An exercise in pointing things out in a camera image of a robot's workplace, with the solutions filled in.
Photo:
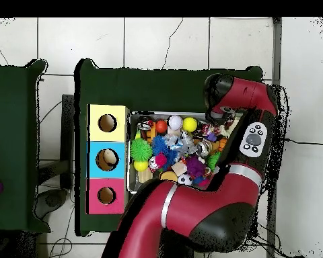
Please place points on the shallow metal mesh bin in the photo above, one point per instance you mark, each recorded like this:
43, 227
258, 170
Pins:
132, 178

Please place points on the wooden box with three holes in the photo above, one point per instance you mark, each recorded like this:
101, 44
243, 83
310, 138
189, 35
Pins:
107, 134

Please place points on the small soccer ball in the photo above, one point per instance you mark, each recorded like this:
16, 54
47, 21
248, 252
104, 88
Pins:
185, 179

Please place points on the purple spiky fish toy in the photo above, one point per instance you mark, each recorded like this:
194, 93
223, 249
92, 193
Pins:
195, 166

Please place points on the white baseball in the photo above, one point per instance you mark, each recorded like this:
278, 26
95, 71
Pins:
175, 122

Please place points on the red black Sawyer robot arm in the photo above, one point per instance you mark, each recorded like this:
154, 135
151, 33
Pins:
204, 204

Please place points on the orange round sponge disc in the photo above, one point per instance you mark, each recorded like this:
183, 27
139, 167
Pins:
169, 176

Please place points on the grey metal pole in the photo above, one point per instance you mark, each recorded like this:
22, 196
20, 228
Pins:
276, 53

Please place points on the grey rounded floor object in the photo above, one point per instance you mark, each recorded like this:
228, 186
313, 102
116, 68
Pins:
52, 200

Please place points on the yellow smiley ball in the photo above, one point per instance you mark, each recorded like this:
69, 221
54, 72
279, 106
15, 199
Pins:
190, 124

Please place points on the green puffer ball with eyes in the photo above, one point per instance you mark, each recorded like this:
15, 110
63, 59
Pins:
140, 150

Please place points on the blue puffer ball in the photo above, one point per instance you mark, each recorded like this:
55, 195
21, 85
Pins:
160, 145

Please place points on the small orange ball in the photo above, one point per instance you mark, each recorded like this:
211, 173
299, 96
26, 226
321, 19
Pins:
161, 126

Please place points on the crushed silver can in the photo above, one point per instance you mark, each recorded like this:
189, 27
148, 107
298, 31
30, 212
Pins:
203, 149

